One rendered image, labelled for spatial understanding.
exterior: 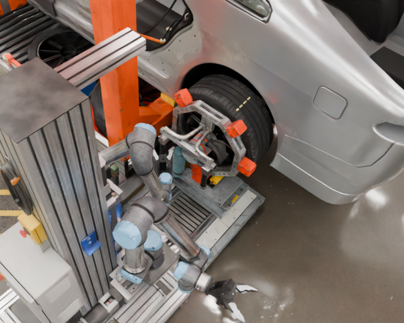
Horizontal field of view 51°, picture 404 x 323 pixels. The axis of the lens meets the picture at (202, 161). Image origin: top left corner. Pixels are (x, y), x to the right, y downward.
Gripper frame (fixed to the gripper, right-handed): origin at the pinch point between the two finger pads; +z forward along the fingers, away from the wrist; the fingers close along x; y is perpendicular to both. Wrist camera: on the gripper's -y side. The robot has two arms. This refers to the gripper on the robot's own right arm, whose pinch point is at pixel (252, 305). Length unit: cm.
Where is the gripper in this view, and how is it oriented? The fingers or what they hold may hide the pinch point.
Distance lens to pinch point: 184.2
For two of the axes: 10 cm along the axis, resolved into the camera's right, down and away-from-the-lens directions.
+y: -1.6, 6.7, 7.2
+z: 8.9, 4.2, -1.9
